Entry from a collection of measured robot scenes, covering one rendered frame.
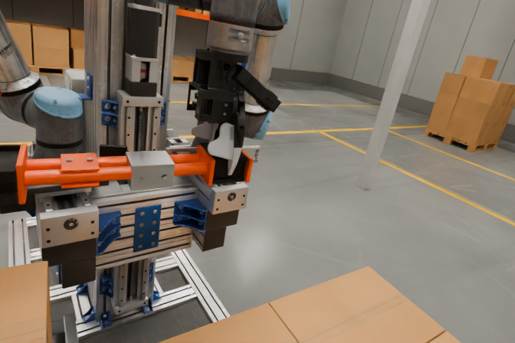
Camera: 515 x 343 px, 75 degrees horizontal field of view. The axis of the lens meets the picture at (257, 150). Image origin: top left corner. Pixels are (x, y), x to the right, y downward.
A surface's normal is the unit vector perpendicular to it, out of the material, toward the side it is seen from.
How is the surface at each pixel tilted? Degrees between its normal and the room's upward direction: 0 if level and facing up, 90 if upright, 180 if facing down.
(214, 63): 90
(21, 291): 0
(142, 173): 90
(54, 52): 90
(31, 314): 0
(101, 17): 90
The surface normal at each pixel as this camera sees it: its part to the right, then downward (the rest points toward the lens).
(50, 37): 0.58, 0.37
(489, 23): -0.81, 0.07
